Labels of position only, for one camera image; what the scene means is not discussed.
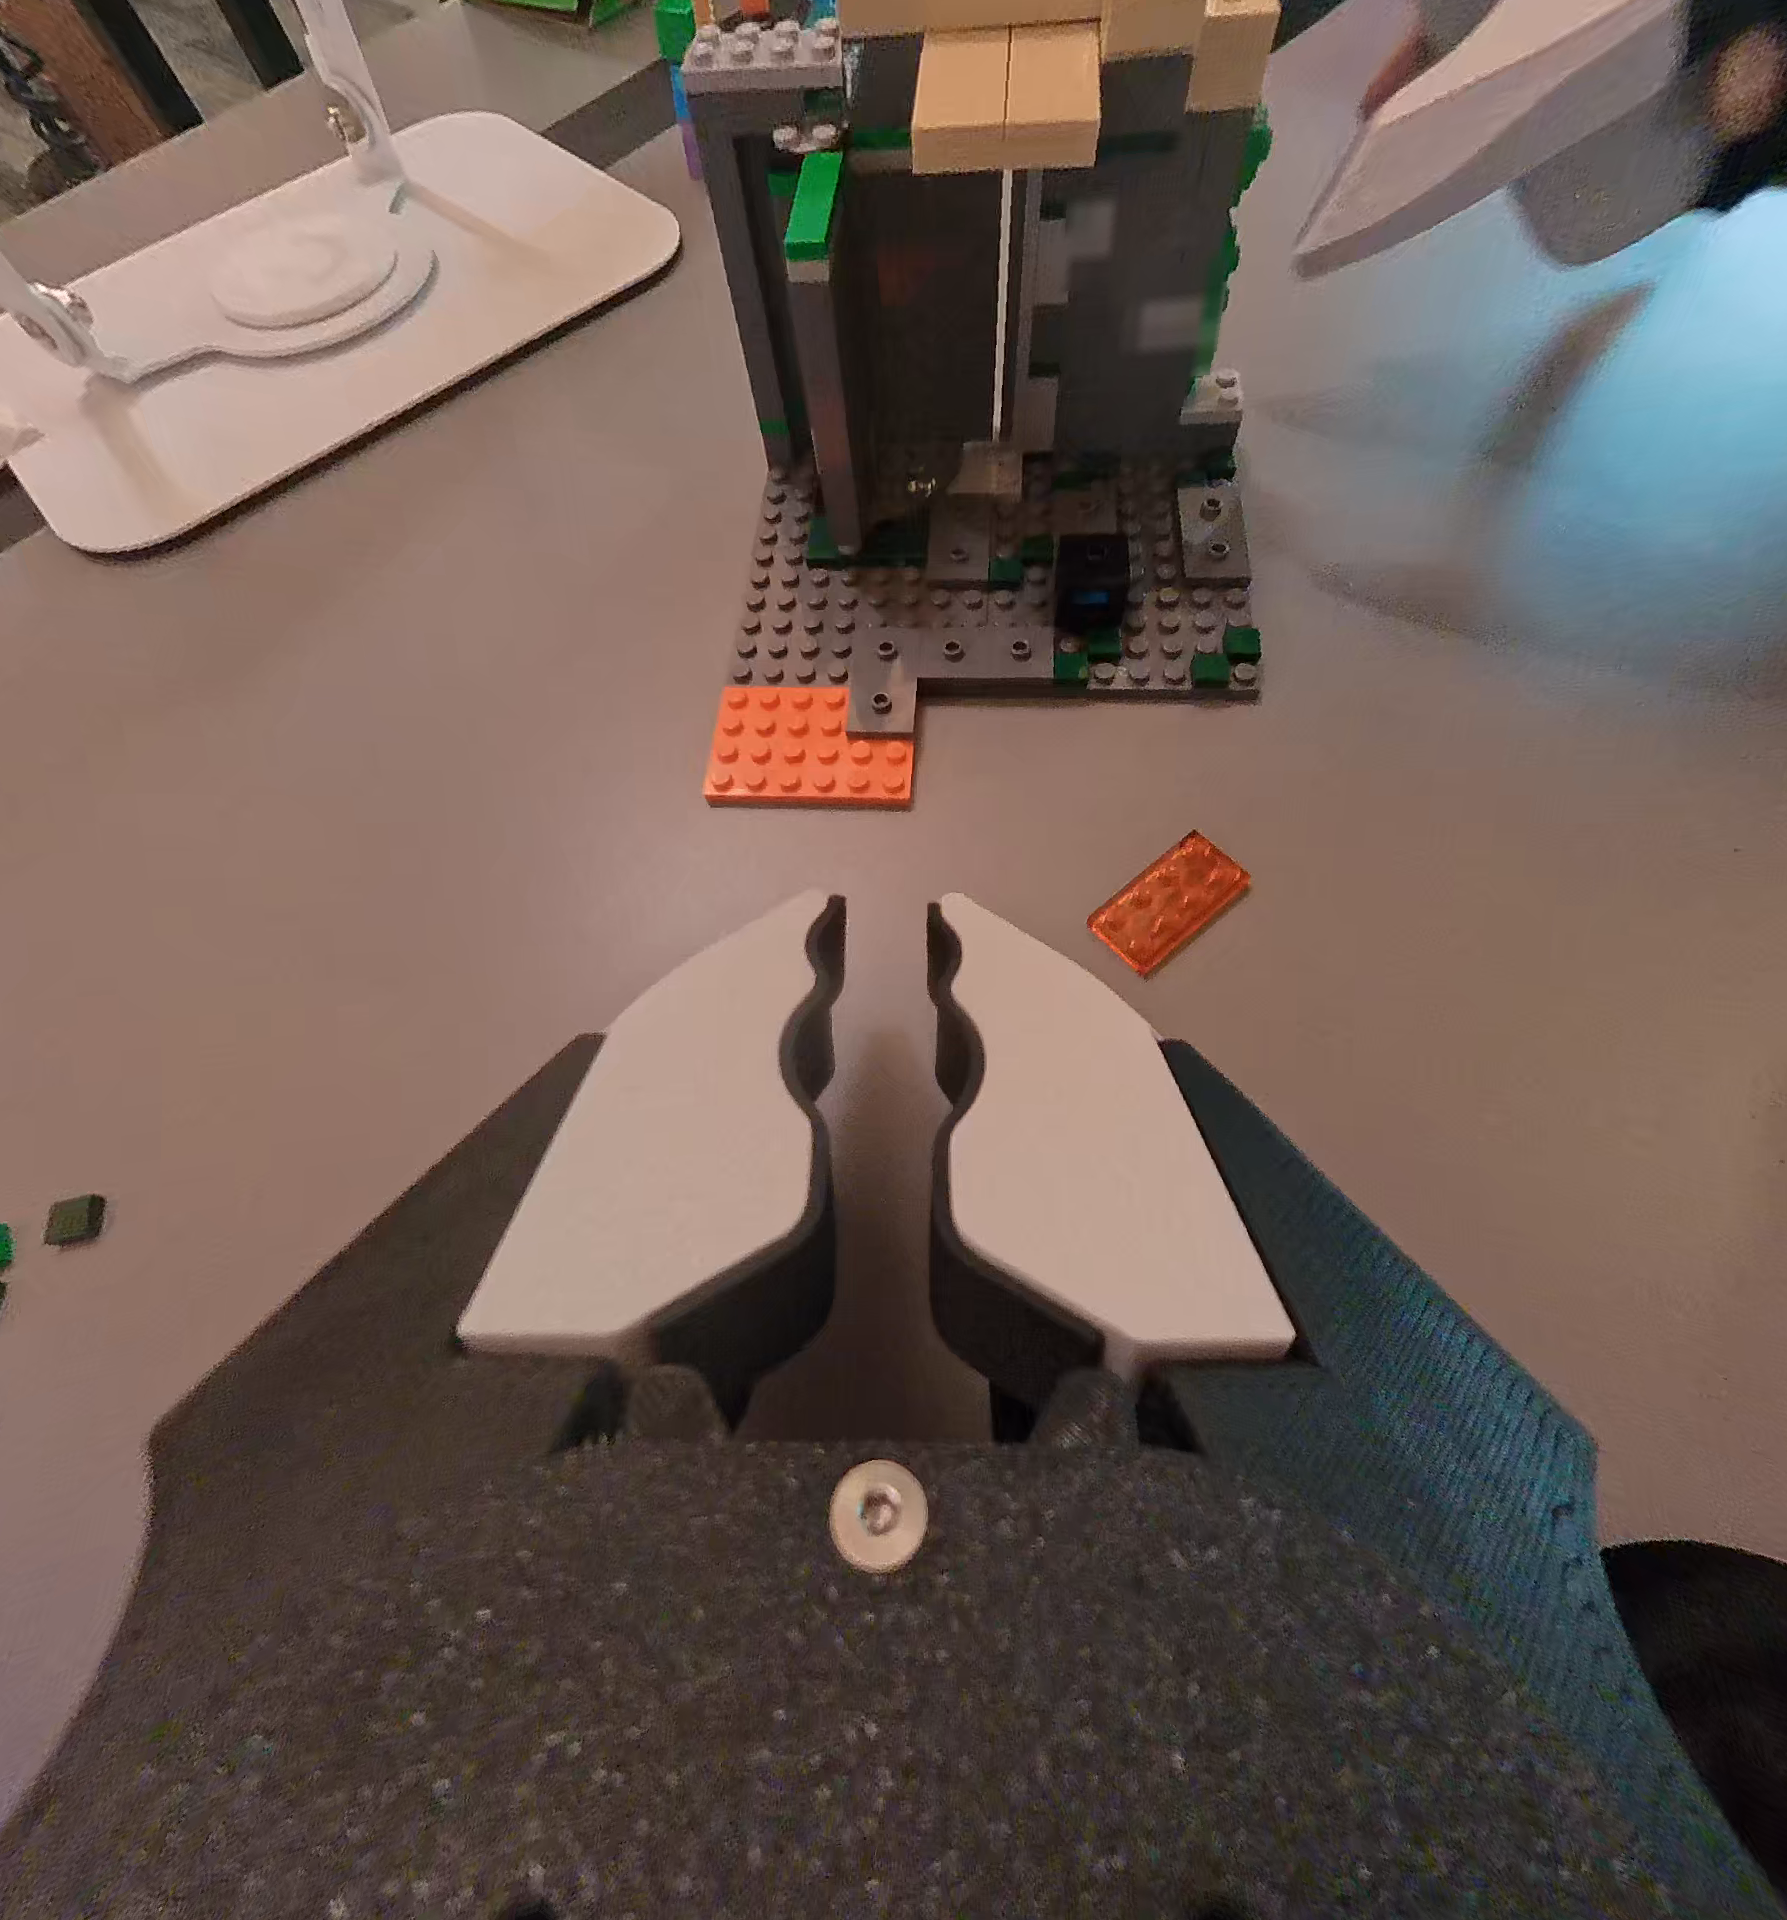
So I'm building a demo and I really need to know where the white desk stand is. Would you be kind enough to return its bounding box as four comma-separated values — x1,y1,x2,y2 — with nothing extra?
0,0,684,558

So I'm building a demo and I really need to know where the grey toy brick building model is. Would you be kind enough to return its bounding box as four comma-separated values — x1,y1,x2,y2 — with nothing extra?
657,0,1280,812

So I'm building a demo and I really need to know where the transparent orange brick plate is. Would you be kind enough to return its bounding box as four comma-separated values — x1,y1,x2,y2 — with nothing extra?
1086,830,1253,980

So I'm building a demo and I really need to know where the person's dark green clothing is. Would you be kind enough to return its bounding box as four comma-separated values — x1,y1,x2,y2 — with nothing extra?
1602,1540,1787,1920

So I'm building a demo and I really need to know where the dark wooden furniture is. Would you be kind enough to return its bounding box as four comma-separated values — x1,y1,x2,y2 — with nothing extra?
0,0,316,227

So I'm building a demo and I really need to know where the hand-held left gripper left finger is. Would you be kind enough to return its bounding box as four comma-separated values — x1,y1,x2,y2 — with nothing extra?
455,889,844,1425

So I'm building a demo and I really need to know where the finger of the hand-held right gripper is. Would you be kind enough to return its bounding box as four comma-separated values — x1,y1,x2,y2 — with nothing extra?
1291,0,1683,282

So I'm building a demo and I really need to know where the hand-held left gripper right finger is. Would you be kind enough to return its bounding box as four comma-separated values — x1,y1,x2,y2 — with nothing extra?
926,891,1301,1430

